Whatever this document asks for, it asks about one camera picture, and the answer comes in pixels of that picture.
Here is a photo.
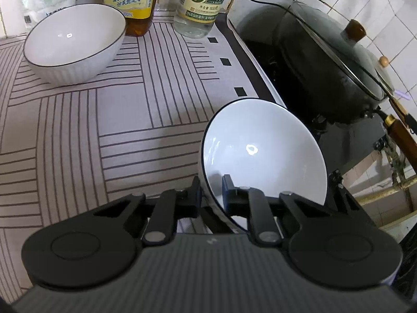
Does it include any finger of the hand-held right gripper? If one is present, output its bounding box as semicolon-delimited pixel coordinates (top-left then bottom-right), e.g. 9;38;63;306
329;170;359;214

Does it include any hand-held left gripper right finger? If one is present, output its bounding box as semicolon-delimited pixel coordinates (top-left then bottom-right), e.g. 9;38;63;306
222;174;329;246

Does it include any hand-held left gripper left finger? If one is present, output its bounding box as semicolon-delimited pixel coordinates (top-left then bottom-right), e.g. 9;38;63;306
93;176;201;247

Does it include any white bowl with dark rim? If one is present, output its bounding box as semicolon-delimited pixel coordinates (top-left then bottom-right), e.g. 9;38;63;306
199;98;328;233
23;4;127;86

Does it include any brass pipe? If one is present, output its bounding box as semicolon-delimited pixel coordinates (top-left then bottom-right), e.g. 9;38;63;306
354;174;417;208

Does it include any black gas stove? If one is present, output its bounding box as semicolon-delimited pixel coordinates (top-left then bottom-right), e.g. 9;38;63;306
227;12;388;178

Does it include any black wok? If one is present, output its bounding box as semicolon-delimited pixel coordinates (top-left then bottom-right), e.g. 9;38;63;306
277;2;417;171

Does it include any striped white tablecloth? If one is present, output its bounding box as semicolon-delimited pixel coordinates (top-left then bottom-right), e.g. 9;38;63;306
0;9;288;298

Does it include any metal utensil wooden knob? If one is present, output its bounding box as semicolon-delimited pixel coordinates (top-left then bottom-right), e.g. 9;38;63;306
375;55;413;128

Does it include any glass wok lid wooden knob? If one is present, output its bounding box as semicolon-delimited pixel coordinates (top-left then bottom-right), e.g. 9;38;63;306
286;2;395;102

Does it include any clear vinegar bottle yellow cap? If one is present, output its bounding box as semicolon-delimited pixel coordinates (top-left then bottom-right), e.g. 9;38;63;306
173;0;233;39

